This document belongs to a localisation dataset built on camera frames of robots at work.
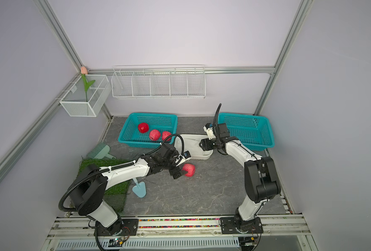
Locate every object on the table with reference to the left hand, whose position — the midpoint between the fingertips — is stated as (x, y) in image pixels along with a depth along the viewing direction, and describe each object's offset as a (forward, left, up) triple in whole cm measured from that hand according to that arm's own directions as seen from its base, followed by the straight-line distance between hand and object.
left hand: (182, 164), depth 86 cm
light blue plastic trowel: (-9, +24, -8) cm, 27 cm away
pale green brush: (+18, +54, -9) cm, 57 cm away
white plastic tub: (+12, -6, +1) cm, 14 cm away
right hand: (+13, -14, +2) cm, 19 cm away
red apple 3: (+23, +10, -2) cm, 25 cm away
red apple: (+31, +26, -3) cm, 41 cm away
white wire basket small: (+25, +51, +27) cm, 63 cm away
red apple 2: (+24, +17, -2) cm, 29 cm away
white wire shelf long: (+48, +12, +22) cm, 54 cm away
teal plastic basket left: (+26, +34, -6) cm, 44 cm away
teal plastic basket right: (+26, -52, -8) cm, 59 cm away
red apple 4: (-2, -4, -2) cm, 5 cm away
